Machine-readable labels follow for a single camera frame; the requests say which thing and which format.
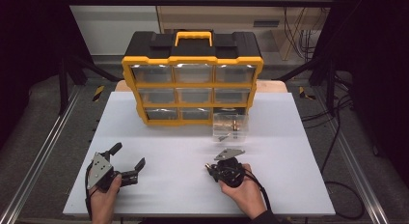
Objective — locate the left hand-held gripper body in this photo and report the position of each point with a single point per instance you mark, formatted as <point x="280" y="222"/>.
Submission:
<point x="101" y="174"/>

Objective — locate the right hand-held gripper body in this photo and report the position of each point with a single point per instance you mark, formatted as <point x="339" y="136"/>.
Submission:
<point x="230" y="172"/>

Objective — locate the clear plastic drawer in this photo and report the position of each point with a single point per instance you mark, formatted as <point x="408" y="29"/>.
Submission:
<point x="230" y="127"/>

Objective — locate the yellow and black drawer organizer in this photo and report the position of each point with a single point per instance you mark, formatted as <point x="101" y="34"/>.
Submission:
<point x="193" y="43"/>

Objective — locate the person's left hand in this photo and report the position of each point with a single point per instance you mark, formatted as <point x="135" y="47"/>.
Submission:
<point x="106" y="198"/>

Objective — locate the person's right hand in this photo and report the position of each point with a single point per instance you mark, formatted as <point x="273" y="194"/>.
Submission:
<point x="241" y="195"/>

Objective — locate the small grey metal piece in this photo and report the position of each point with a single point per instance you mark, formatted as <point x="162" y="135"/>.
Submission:
<point x="222" y="138"/>

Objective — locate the small brass screw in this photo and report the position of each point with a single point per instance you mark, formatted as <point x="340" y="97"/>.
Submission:
<point x="235" y="124"/>

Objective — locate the yellow black tape marker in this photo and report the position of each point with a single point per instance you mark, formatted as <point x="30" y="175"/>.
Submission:
<point x="305" y="93"/>
<point x="98" y="92"/>

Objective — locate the grid of clear drawers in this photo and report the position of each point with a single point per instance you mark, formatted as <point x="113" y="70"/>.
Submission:
<point x="193" y="95"/>

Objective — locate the black curtain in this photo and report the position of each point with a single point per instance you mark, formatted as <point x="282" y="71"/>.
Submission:
<point x="379" y="72"/>
<point x="29" y="56"/>

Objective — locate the aluminium floor rail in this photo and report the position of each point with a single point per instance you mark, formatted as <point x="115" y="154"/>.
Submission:
<point x="35" y="159"/>
<point x="353" y="166"/>

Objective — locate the black frame leg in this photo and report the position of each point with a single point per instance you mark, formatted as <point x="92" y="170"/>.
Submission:
<point x="328" y="79"/>
<point x="64" y="82"/>

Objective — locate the black horizontal frame bar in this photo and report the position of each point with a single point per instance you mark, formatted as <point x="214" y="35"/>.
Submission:
<point x="193" y="1"/>

